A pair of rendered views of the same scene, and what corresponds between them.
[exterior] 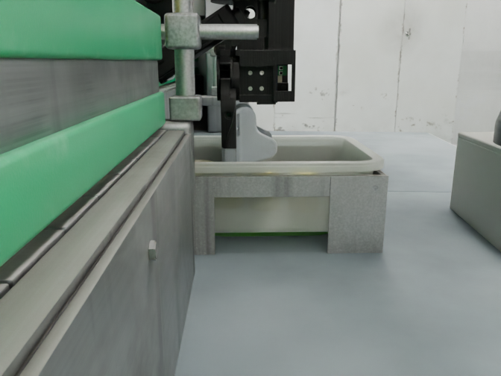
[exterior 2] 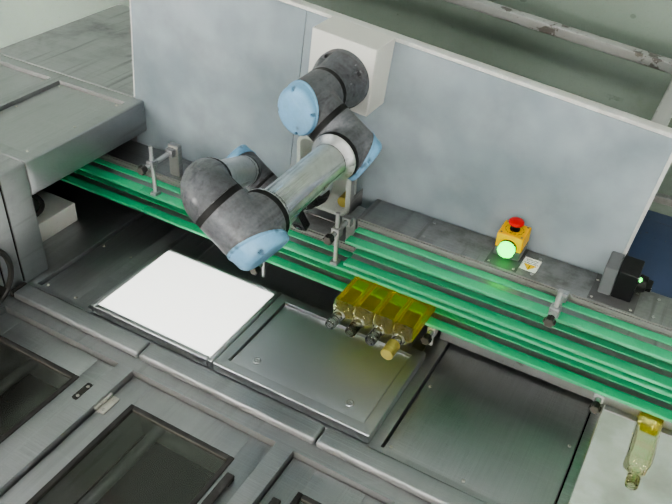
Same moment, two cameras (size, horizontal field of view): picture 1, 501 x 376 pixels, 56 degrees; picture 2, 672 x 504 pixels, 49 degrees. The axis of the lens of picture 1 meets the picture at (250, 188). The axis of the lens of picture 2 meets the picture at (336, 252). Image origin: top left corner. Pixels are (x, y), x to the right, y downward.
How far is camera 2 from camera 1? 188 cm
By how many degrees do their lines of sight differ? 58
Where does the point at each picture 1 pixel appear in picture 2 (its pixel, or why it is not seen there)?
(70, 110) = (419, 256)
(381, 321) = (407, 162)
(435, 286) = (391, 137)
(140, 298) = (433, 237)
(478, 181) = not seen: hidden behind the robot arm
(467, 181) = not seen: hidden behind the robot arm
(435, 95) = not seen: outside the picture
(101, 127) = (412, 250)
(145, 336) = (434, 233)
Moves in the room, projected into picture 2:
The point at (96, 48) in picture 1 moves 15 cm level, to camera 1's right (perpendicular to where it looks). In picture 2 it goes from (406, 256) to (414, 208)
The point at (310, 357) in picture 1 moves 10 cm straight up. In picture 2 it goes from (418, 185) to (402, 201)
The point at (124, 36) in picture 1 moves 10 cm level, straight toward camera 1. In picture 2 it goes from (388, 251) to (423, 256)
